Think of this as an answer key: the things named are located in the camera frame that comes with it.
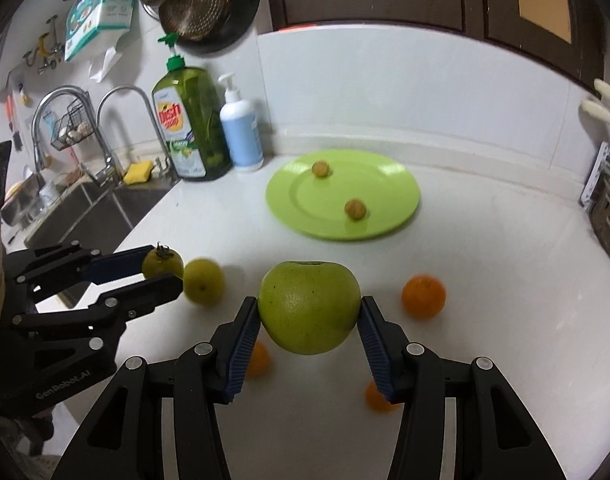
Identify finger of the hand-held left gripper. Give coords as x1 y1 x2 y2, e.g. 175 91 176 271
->
14 275 184 354
5 241 158 306

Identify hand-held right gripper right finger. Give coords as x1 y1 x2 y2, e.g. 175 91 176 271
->
357 296 568 480

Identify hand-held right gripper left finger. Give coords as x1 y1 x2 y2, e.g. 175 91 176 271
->
50 296 263 480

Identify orange mandarin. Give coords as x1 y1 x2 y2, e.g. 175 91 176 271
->
401 274 447 320
365 380 403 413
245 340 272 378

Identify green tomato with stem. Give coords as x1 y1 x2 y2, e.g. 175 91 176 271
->
141 242 185 281

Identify yellow-green round fruit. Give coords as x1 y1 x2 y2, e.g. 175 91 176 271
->
183 257 225 306

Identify large green apple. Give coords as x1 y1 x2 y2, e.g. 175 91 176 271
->
257 260 362 356

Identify green plate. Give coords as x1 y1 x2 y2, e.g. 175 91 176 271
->
265 150 421 242

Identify steel kitchen sink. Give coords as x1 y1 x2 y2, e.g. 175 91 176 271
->
22 175 178 261

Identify yellow sponge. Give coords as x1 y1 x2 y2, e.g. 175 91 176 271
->
123 161 153 184

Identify small white cup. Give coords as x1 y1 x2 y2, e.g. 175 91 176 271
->
37 180 60 208

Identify steel bowl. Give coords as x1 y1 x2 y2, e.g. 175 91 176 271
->
0 185 36 226

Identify garlic bulbs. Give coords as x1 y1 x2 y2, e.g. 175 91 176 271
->
57 122 93 142

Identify green dish soap bottle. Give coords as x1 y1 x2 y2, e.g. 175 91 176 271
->
151 32 231 182

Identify thin steel gooseneck faucet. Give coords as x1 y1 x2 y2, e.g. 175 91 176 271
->
96 85 182 183

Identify tall steel spring faucet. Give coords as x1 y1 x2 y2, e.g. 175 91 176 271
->
31 86 123 186

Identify white blue pump bottle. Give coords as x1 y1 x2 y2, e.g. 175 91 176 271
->
217 72 265 173

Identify green white tissue pack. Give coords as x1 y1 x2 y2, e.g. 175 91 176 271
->
64 0 138 62

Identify brass colander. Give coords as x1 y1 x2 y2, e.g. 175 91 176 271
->
157 0 231 41

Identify black frying pan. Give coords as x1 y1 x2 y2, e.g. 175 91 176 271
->
157 0 262 55

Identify black wire basket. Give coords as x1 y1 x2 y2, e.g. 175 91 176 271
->
50 101 94 151

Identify yellow handled wall valves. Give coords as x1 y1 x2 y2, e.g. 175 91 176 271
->
22 17 66 75

